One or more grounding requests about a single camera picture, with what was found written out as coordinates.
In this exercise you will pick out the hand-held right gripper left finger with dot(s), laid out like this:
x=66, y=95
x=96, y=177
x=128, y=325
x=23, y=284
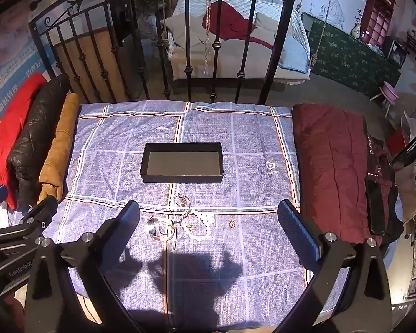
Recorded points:
x=126, y=220

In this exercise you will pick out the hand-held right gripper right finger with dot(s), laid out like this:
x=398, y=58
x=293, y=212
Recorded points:
x=296, y=229

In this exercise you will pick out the thin silver bangle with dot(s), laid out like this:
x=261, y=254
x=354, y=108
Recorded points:
x=180, y=200

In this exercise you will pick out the gold flower earring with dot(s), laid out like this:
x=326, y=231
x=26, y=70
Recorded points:
x=190, y=228
x=233, y=224

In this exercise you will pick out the black rectangular jewelry box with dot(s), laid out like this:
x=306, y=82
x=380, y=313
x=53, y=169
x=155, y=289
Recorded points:
x=182, y=163

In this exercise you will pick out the tan cushion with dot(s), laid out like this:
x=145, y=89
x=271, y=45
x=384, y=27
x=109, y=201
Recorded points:
x=60, y=145

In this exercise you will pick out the black quilted jacket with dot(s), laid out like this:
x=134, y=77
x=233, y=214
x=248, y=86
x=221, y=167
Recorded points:
x=34, y=138

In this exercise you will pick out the dark red quilt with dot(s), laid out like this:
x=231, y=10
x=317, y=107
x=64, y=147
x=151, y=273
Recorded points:
x=329, y=159

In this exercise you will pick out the red puffer jacket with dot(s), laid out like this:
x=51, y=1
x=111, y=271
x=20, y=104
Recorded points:
x=10, y=118

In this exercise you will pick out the black smartphone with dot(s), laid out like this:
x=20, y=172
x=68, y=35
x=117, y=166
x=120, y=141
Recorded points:
x=375, y=208

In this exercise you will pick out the blue plaid bed sheet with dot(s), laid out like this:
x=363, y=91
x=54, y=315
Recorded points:
x=256, y=138

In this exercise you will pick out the black slatted chair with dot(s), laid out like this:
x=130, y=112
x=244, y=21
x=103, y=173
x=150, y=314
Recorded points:
x=414, y=145

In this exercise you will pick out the pink chair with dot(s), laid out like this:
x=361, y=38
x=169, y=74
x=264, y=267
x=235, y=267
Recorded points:
x=388, y=92

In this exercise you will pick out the white wicker hanging swing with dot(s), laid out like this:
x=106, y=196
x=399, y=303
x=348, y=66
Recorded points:
x=298, y=52

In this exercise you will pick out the beige pillow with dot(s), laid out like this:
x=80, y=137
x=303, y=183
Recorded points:
x=268, y=27
x=180, y=29

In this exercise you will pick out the white painted vase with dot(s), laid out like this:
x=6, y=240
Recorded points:
x=356, y=31

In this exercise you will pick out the red blanket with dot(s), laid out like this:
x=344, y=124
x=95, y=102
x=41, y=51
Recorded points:
x=232, y=20

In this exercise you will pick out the red phone booth cabinet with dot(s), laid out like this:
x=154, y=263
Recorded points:
x=379, y=14

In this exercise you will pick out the black metal bed frame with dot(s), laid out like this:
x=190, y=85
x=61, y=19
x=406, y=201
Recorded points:
x=285, y=41

